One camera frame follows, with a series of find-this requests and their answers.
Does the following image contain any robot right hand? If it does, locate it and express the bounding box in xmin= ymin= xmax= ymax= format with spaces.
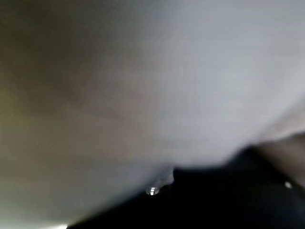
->
xmin=68 ymin=146 xmax=305 ymax=229

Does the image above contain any white fringed cushion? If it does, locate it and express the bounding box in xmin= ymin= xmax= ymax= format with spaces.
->
xmin=0 ymin=0 xmax=305 ymax=227

